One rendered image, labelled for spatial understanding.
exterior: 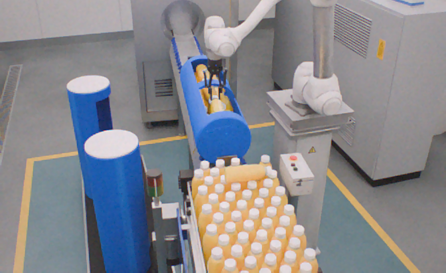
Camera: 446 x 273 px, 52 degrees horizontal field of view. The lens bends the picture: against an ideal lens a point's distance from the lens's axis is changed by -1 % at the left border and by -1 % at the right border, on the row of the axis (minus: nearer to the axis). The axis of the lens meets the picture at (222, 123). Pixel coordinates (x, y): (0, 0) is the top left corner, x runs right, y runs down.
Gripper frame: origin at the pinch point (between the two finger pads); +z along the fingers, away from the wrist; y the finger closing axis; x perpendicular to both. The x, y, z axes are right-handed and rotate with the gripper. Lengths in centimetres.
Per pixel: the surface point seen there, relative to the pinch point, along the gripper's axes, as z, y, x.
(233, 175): 10, 2, 62
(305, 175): 15, -31, 61
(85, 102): 28, 76, -61
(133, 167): 31, 46, 16
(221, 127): 7.3, 0.9, 24.7
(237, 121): 4.6, -7.1, 24.7
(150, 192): 7, 37, 72
